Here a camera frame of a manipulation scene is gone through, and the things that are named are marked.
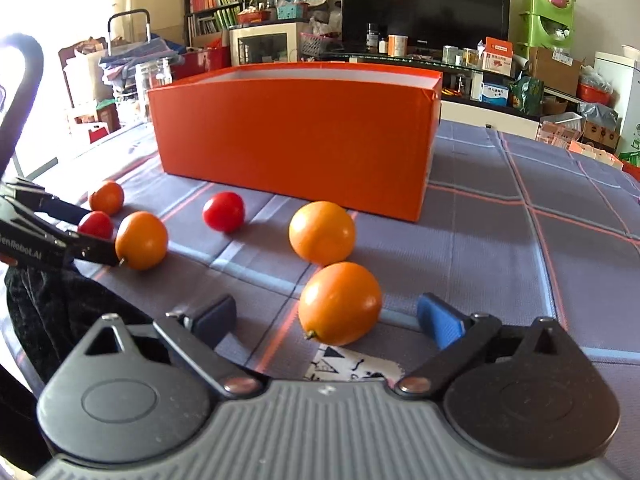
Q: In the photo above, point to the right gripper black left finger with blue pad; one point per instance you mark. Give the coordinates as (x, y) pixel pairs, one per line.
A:
(193, 339)

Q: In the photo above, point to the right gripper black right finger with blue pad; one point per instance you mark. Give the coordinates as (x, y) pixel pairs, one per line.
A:
(460, 340)

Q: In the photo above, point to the small red tomato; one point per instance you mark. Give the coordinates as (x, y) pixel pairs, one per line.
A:
(97, 224)

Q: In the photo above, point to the small orange fruit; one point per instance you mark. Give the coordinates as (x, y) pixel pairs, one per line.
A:
(108, 197)

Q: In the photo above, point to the red cherry tomato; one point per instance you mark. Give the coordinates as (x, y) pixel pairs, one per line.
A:
(224, 212)

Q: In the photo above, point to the blue plaid tablecloth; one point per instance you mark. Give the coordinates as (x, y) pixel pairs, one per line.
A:
(509, 226)

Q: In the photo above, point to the clear glass jar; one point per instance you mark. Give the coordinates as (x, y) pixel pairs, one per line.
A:
(150, 75)

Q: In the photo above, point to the orange cardboard box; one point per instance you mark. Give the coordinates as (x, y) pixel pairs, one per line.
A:
(359, 135)

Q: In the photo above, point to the white tv cabinet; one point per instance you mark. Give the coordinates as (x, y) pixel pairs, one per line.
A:
(470, 95)

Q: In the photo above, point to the red shopping bag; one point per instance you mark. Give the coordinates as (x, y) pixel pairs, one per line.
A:
(214, 56)

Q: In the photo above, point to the red white medicine box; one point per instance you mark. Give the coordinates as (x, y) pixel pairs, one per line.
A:
(497, 56)

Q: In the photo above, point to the brown cardboard box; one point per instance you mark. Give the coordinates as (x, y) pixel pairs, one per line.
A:
(555, 69)

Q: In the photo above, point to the white glass door cabinet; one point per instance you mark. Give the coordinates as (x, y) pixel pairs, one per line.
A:
(277, 42)

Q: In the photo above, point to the white small fridge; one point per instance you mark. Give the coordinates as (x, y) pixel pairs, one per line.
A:
(624, 76)

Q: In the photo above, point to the green stacked plastic bins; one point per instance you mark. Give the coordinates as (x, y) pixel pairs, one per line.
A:
(546, 24)

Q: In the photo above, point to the black flat television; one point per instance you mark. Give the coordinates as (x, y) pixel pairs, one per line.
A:
(428, 23)

